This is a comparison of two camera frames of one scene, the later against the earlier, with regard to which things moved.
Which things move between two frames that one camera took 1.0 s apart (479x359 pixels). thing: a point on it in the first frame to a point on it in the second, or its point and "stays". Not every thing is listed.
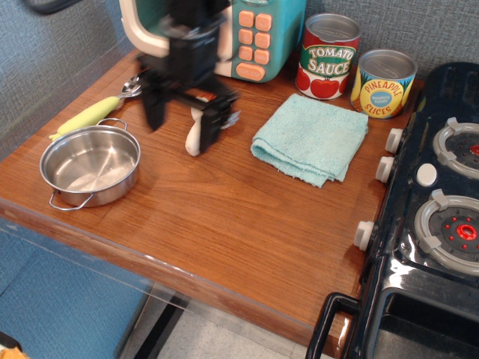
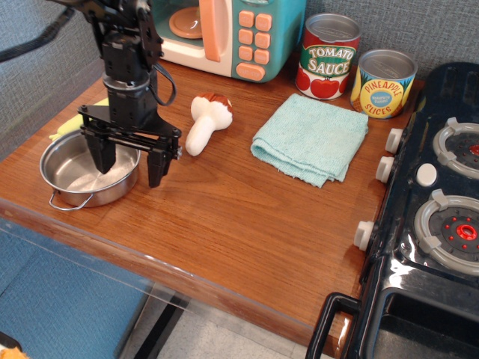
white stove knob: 394,138 stays
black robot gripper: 188,69 to 130,119
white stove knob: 426,174 stays
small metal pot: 91,166 stays
